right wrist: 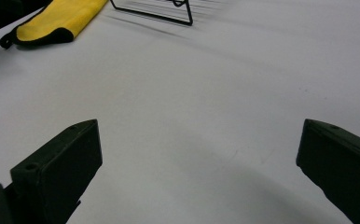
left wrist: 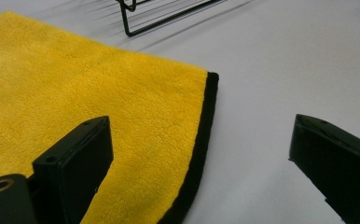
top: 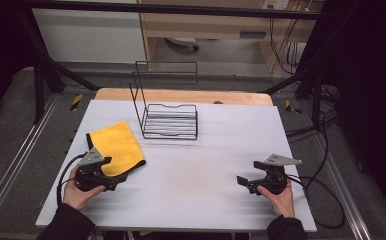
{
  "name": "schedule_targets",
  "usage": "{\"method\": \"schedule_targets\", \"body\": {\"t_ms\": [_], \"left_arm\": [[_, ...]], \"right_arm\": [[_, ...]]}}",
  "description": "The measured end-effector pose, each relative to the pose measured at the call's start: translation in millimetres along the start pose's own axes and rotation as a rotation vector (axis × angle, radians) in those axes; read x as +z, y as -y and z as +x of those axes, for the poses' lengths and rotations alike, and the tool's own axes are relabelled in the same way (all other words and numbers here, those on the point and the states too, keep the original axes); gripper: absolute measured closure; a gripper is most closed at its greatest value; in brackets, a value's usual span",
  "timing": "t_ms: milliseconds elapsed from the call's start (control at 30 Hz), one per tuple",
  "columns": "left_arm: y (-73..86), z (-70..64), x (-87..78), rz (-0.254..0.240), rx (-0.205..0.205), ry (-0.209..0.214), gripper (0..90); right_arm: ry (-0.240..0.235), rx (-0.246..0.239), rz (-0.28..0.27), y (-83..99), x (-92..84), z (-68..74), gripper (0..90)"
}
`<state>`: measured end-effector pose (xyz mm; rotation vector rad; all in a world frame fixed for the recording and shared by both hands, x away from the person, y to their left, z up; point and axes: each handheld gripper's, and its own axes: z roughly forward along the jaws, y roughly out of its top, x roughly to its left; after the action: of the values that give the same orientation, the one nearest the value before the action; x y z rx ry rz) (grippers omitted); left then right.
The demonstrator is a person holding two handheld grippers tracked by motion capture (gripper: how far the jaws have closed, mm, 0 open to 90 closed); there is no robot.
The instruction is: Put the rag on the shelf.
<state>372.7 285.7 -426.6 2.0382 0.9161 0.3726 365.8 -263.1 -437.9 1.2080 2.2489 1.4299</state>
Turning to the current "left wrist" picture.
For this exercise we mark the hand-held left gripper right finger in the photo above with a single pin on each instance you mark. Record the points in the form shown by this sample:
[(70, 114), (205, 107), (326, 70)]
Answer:
[(339, 161)]

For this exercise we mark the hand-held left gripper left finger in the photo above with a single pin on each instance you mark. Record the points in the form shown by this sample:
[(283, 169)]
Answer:
[(78, 161)]

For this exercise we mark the yellow microfibre towel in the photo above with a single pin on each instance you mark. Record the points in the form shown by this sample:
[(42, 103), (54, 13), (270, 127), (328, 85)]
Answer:
[(91, 102)]

